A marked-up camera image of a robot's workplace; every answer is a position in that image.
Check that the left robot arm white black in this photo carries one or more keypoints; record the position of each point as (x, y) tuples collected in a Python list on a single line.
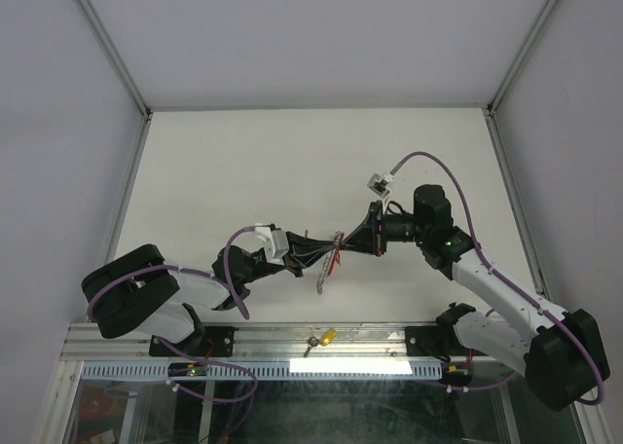
[(143, 292)]

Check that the left aluminium frame post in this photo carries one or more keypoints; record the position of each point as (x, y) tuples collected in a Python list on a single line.
[(105, 42)]

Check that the yellow tag key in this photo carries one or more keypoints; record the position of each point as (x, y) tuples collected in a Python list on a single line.
[(323, 341)]

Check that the aluminium mounting rail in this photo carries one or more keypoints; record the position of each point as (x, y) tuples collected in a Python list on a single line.
[(271, 341)]

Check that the aluminium frame post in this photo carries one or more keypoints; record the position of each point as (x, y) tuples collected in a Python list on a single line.
[(520, 59), (105, 42)]

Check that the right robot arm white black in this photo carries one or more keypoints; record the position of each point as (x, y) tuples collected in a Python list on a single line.
[(559, 353)]

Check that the metal keyring holder red handle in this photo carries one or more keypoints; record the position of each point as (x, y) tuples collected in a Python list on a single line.
[(331, 260)]

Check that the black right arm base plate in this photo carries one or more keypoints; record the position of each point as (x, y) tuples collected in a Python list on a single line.
[(432, 340)]

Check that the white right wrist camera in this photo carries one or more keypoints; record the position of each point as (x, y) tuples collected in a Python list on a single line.
[(380, 185)]

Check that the white slotted cable duct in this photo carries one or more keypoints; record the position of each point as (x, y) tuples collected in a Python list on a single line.
[(312, 369)]

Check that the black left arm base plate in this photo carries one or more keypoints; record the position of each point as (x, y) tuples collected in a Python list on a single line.
[(211, 341)]

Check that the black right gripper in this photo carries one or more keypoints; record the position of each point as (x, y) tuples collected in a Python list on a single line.
[(367, 238)]

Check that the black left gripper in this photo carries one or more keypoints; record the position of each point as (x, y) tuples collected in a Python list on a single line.
[(301, 254)]

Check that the right aluminium frame post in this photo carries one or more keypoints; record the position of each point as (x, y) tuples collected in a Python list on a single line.
[(520, 59)]

